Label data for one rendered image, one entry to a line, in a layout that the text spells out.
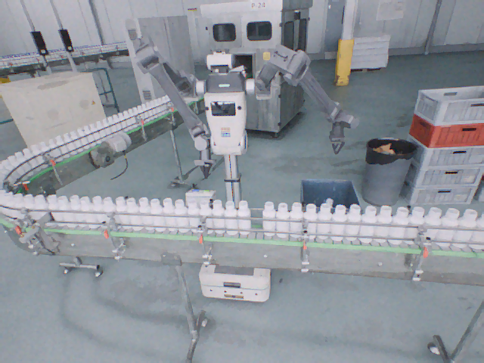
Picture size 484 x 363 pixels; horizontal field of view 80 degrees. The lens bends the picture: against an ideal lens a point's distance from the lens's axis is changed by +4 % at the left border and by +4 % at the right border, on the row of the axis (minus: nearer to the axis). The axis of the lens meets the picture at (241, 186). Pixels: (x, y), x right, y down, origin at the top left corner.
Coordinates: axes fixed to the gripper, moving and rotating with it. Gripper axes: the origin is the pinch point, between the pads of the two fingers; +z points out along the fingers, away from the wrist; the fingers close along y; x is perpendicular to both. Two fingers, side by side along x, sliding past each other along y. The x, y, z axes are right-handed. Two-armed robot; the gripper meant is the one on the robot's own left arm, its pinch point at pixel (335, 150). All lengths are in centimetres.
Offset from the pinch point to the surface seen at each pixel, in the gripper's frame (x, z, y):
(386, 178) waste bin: -73, 86, 120
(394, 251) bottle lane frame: -19, 24, -50
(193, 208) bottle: 68, 8, -45
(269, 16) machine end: 51, -60, 320
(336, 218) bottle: 5.2, 10.1, -46.4
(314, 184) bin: 7.8, 31.0, 15.5
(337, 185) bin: -6.2, 31.5, 15.4
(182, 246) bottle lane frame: 76, 28, -49
